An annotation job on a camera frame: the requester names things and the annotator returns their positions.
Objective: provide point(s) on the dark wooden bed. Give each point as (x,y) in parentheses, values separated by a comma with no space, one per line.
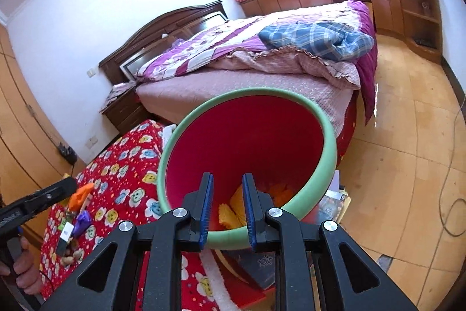
(175,27)

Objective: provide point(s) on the small wooden piece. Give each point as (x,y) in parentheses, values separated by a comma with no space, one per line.
(84,214)

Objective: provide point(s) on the red smiley flower blanket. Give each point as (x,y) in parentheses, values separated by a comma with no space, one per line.
(125,177)

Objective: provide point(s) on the purple wrapper with barcode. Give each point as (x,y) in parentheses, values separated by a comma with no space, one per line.
(66,236)

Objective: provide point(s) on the wall power socket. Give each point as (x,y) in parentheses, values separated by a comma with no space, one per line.
(91,142)

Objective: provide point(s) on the black bag hanging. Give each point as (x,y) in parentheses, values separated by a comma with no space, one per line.
(68,154)

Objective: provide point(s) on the green snack packet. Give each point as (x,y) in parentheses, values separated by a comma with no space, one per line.
(65,225)

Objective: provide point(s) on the purple floral quilt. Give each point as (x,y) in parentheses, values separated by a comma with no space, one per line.
(231,56)

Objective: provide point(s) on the folded cloth on nightstand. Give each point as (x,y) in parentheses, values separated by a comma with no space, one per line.
(117,91)

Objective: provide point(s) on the blue plaid cloth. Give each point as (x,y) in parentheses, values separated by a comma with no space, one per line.
(329,40)

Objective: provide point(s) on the red bin with green rim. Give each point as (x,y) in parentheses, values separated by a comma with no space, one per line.
(280,137)

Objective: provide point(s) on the wooden wardrobe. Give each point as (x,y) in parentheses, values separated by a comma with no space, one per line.
(30,156)

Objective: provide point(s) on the wall light switch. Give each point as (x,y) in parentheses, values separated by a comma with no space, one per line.
(91,72)

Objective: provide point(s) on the peanut shells pile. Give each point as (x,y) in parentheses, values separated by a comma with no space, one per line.
(73,254)

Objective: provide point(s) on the orange mesh foam net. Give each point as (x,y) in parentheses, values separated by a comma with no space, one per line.
(77,200)

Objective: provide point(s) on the person's left hand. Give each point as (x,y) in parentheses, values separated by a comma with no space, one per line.
(28,276)

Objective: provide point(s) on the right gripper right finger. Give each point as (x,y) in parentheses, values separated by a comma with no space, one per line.
(372,288)

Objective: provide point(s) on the magazines under bin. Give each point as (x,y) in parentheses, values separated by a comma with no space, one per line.
(282,243)

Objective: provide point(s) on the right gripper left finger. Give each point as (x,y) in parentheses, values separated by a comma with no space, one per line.
(108,278)

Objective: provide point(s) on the dark wooden nightstand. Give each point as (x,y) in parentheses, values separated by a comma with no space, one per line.
(126,112)

